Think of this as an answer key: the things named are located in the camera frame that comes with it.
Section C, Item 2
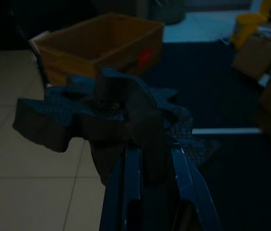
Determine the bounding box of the closed brown cardboard box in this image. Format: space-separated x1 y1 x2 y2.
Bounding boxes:
231 33 271 79

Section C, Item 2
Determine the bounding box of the white plastic object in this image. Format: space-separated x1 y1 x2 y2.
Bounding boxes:
259 73 271 88

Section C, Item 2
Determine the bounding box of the dark floor mat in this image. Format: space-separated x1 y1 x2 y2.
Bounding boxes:
140 40 271 231

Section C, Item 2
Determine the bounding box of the dark foam piece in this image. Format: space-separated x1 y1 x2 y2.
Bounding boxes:
12 66 221 189

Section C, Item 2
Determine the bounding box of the white floor tape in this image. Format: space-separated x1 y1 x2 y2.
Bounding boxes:
192 128 263 135

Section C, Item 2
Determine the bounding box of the open cardboard box red print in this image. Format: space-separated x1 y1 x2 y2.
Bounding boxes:
28 13 165 85

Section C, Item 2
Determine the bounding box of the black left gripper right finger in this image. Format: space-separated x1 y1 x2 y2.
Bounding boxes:
170 144 222 231

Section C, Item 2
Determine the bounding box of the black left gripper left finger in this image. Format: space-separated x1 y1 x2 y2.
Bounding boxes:
99 141 143 231

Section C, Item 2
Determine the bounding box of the grey-green garbage bag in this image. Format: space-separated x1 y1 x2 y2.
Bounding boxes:
149 0 186 25

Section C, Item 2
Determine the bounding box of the yellow plastic bucket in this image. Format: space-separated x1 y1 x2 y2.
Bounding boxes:
230 0 271 48

